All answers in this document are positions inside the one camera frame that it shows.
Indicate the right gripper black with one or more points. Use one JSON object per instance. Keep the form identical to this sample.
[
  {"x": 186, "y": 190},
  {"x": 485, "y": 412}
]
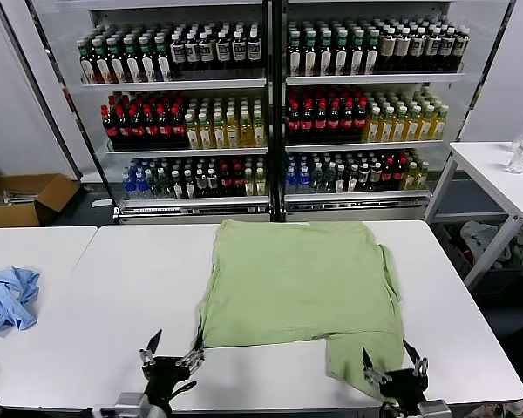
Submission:
[{"x": 405, "y": 387}]

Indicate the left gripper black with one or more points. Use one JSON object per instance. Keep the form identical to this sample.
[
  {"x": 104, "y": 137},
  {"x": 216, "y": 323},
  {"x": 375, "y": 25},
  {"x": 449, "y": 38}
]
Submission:
[{"x": 161, "y": 374}]

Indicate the green polo shirt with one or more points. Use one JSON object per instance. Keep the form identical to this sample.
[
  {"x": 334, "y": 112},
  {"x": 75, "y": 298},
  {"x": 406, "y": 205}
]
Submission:
[{"x": 296, "y": 283}]

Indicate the open beverage cooler cabinet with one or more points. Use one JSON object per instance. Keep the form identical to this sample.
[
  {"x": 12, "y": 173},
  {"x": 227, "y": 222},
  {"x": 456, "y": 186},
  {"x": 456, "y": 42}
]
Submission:
[
  {"x": 192, "y": 214},
  {"x": 357, "y": 212}
]

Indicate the white cooler shelf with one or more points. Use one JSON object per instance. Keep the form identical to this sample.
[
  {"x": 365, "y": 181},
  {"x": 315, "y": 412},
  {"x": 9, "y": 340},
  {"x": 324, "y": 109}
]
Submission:
[
  {"x": 357, "y": 196},
  {"x": 192, "y": 201},
  {"x": 174, "y": 83},
  {"x": 366, "y": 146},
  {"x": 375, "y": 78},
  {"x": 187, "y": 152}
]

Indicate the grey white cloth pile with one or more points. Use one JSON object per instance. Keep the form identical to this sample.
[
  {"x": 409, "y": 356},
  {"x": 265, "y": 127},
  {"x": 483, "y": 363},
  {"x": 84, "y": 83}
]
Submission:
[{"x": 479, "y": 237}]

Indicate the small white floor item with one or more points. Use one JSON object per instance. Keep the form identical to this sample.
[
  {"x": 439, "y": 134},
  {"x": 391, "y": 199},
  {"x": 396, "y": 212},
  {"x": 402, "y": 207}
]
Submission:
[{"x": 101, "y": 203}]

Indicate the small dark bottle white cap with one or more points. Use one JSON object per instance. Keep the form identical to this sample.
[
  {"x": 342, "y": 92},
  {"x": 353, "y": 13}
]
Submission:
[
  {"x": 352, "y": 180},
  {"x": 340, "y": 180},
  {"x": 212, "y": 185},
  {"x": 177, "y": 187},
  {"x": 376, "y": 177},
  {"x": 200, "y": 185},
  {"x": 189, "y": 187},
  {"x": 364, "y": 178}
]

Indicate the crumpled light blue shirt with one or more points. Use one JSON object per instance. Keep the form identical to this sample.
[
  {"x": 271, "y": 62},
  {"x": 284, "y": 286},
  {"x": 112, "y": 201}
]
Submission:
[{"x": 8, "y": 300}]

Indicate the small clear green bottle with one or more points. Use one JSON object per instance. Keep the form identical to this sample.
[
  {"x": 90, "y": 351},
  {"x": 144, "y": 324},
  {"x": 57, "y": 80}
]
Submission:
[
  {"x": 317, "y": 179},
  {"x": 329, "y": 179},
  {"x": 154, "y": 185},
  {"x": 165, "y": 185}
]

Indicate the small blue water bottle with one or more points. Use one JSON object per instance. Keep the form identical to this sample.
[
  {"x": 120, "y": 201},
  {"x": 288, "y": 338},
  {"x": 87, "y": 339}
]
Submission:
[
  {"x": 304, "y": 180},
  {"x": 142, "y": 185},
  {"x": 129, "y": 185},
  {"x": 291, "y": 180}
]

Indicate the small dark bottle red cap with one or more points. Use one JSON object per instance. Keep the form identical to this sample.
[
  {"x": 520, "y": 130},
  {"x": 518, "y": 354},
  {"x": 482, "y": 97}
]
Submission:
[
  {"x": 400, "y": 176},
  {"x": 388, "y": 176},
  {"x": 226, "y": 183},
  {"x": 238, "y": 183}
]

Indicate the small yellow juice bottle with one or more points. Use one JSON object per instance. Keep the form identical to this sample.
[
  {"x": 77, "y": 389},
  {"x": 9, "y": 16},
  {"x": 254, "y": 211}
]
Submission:
[
  {"x": 423, "y": 177},
  {"x": 260, "y": 185},
  {"x": 411, "y": 178},
  {"x": 249, "y": 185}
]

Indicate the open cardboard box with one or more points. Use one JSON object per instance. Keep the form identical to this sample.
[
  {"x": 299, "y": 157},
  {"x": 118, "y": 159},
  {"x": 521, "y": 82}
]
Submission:
[{"x": 8, "y": 215}]

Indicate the grey metal rails bundle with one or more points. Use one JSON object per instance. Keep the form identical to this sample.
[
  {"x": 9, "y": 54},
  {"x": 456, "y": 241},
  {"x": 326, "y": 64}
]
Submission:
[{"x": 17, "y": 198}]

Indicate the yellow juice bottle white cap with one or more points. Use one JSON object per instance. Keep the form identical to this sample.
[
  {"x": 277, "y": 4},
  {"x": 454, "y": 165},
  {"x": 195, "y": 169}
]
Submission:
[
  {"x": 205, "y": 137},
  {"x": 219, "y": 136},
  {"x": 426, "y": 129},
  {"x": 246, "y": 135},
  {"x": 193, "y": 137},
  {"x": 232, "y": 136},
  {"x": 439, "y": 129},
  {"x": 413, "y": 130},
  {"x": 387, "y": 130},
  {"x": 373, "y": 130},
  {"x": 400, "y": 130},
  {"x": 260, "y": 135}
]

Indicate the white side table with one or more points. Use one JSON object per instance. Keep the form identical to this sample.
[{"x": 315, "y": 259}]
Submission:
[{"x": 484, "y": 165}]

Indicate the cola bottle red cap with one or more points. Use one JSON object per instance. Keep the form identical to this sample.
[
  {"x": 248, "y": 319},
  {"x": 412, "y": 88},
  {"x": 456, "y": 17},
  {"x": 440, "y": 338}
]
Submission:
[
  {"x": 110, "y": 130},
  {"x": 307, "y": 124},
  {"x": 362, "y": 123},
  {"x": 123, "y": 130},
  {"x": 321, "y": 124},
  {"x": 178, "y": 130},
  {"x": 348, "y": 124},
  {"x": 136, "y": 130},
  {"x": 164, "y": 130},
  {"x": 150, "y": 130},
  {"x": 335, "y": 124},
  {"x": 294, "y": 124}
]

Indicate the glass cooler door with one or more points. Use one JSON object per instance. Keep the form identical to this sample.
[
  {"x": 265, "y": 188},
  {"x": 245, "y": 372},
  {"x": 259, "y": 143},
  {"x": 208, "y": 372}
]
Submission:
[
  {"x": 61, "y": 109},
  {"x": 484, "y": 43}
]

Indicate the dark tea bottle green cap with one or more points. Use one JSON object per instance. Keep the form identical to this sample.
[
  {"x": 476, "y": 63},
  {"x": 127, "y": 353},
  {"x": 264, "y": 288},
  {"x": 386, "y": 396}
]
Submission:
[
  {"x": 356, "y": 58},
  {"x": 147, "y": 65},
  {"x": 294, "y": 58},
  {"x": 371, "y": 58},
  {"x": 117, "y": 65},
  {"x": 325, "y": 58},
  {"x": 87, "y": 65},
  {"x": 102, "y": 65},
  {"x": 310, "y": 58},
  {"x": 163, "y": 65},
  {"x": 132, "y": 65},
  {"x": 341, "y": 58}
]

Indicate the dark drink bottle white label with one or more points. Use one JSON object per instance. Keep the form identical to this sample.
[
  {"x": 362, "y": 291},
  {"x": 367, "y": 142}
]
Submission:
[
  {"x": 432, "y": 51},
  {"x": 192, "y": 52},
  {"x": 447, "y": 50},
  {"x": 461, "y": 49},
  {"x": 253, "y": 50},
  {"x": 239, "y": 51},
  {"x": 177, "y": 52},
  {"x": 206, "y": 52},
  {"x": 418, "y": 51},
  {"x": 223, "y": 51}
]

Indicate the dark drink bottle beige label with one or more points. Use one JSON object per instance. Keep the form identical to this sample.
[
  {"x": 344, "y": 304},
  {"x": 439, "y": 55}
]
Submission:
[
  {"x": 402, "y": 52},
  {"x": 388, "y": 52}
]

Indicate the right wrist camera box silver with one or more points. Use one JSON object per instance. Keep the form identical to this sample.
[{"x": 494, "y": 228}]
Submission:
[{"x": 436, "y": 409}]

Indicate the wrist camera box silver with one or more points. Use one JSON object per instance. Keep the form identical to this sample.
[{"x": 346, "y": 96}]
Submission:
[
  {"x": 131, "y": 407},
  {"x": 436, "y": 409}
]

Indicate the left wrist camera box silver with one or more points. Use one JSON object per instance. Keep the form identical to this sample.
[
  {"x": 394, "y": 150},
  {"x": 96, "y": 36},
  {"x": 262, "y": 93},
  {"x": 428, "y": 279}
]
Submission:
[{"x": 131, "y": 407}]

